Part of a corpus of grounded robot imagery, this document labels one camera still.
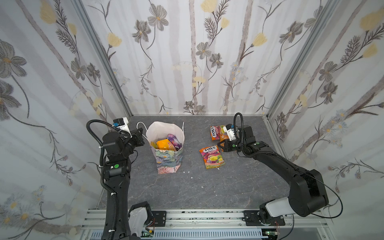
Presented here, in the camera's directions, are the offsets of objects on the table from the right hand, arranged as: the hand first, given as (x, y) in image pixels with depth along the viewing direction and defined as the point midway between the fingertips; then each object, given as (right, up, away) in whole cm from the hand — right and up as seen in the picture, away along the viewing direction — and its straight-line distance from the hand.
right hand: (216, 140), depth 82 cm
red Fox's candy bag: (+3, +5, +25) cm, 26 cm away
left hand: (-38, +9, -13) cm, 42 cm away
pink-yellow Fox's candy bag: (-1, -12, +13) cm, 17 cm away
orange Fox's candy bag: (-34, -3, -1) cm, 35 cm away
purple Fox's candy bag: (-24, -1, +4) cm, 25 cm away
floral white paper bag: (-27, -11, -3) cm, 29 cm away
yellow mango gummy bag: (-29, -2, 0) cm, 29 cm away
